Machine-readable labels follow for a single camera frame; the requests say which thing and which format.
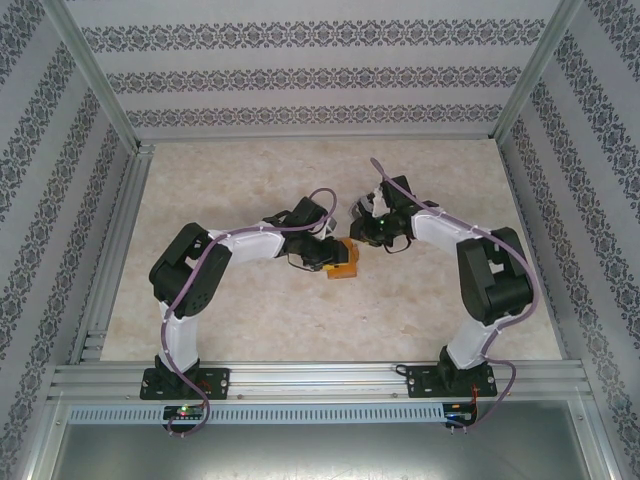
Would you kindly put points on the orange leather card holder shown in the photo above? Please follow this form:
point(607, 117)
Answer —
point(345, 272)

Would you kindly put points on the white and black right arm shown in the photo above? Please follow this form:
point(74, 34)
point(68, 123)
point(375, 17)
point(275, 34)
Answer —
point(440, 235)

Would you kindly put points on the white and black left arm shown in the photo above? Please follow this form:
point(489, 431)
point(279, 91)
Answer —
point(255, 247)

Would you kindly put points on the small black controller board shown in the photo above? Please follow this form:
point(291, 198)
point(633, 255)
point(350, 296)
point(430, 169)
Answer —
point(460, 415)

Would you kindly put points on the grey metal sheet panel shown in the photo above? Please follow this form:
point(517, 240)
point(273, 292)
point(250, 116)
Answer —
point(320, 455)

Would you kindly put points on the black controller board green light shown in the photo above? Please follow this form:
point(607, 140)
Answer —
point(184, 412)

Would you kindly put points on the white right camera mount block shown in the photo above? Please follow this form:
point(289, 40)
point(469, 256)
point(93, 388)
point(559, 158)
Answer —
point(376, 198)

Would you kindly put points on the wide aluminium base rail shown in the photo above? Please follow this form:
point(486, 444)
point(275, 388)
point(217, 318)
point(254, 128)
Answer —
point(310, 380)

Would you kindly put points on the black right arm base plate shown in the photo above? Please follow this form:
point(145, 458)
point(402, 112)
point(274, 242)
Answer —
point(420, 382)

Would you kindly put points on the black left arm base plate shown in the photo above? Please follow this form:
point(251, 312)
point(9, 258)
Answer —
point(215, 382)

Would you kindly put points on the aluminium side rail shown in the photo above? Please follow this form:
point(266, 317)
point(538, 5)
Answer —
point(132, 185)

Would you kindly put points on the aluminium frame post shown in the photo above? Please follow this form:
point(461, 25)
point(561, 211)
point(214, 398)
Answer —
point(104, 85)
point(531, 75)

